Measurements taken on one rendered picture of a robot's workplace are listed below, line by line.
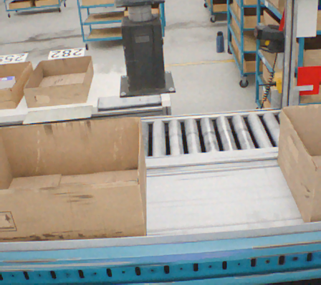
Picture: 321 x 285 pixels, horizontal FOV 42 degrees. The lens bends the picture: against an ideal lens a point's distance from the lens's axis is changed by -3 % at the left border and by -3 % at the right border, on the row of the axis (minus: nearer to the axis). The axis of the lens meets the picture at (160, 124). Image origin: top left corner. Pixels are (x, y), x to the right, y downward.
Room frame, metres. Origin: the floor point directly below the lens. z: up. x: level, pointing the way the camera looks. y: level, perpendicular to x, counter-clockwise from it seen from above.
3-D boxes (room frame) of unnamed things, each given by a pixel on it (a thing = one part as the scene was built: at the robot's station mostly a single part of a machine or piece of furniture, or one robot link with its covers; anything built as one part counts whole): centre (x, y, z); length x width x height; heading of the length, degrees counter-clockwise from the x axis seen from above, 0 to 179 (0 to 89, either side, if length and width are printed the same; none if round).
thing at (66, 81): (1.98, 0.47, 0.80); 0.38 x 0.28 x 0.10; 0
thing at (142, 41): (1.94, 0.05, 0.91); 0.26 x 0.26 x 0.33; 1
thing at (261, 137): (1.31, -0.38, 0.72); 0.52 x 0.05 x 0.05; 179
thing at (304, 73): (1.60, -0.60, 0.85); 0.16 x 0.01 x 0.13; 89
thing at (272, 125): (1.30, -0.44, 0.72); 0.52 x 0.05 x 0.05; 179
